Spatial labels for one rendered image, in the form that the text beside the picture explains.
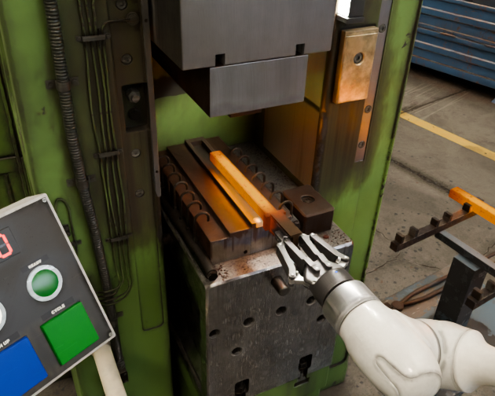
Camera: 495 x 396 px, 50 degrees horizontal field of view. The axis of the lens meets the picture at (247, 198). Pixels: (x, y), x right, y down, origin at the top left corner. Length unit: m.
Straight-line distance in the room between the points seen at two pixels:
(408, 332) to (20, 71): 0.77
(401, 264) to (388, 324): 1.87
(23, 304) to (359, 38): 0.86
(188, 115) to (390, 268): 1.48
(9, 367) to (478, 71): 4.36
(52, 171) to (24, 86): 0.18
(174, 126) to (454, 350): 0.95
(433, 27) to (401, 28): 3.57
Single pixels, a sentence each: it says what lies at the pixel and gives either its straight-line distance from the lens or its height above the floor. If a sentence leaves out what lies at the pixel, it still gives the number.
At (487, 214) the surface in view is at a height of 0.96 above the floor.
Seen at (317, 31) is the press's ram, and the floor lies 1.41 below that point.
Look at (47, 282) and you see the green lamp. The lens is 0.92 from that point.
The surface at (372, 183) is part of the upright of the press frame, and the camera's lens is 1.53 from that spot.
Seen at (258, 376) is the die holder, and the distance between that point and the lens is 1.44.
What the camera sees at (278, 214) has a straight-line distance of 1.08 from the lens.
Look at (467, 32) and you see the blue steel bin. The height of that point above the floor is 0.47.
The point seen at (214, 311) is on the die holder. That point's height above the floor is 0.84.
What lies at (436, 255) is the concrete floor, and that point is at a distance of 2.83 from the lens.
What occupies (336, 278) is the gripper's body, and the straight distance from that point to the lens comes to 0.93.
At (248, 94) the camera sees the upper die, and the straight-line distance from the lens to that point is 0.99.
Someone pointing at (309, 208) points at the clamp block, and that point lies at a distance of 1.25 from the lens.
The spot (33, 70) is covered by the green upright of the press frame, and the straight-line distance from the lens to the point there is 1.02.
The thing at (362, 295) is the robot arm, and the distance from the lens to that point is 0.90.
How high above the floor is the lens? 1.69
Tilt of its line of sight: 34 degrees down
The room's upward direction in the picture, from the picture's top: 2 degrees clockwise
